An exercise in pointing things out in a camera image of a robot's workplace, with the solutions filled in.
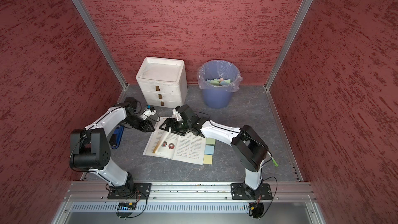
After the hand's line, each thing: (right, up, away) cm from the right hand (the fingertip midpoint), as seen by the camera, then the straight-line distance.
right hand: (165, 132), depth 80 cm
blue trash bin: (+31, +20, +19) cm, 41 cm away
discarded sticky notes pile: (+31, +30, +23) cm, 49 cm away
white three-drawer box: (-4, +28, +10) cm, 30 cm away
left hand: (-11, -1, +7) cm, 13 cm away
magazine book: (+12, -11, +7) cm, 17 cm away
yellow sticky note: (+23, -16, +5) cm, 29 cm away
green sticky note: (+24, -7, +10) cm, 27 cm away
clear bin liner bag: (+30, +38, +21) cm, 52 cm away
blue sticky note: (+24, -12, +8) cm, 27 cm away
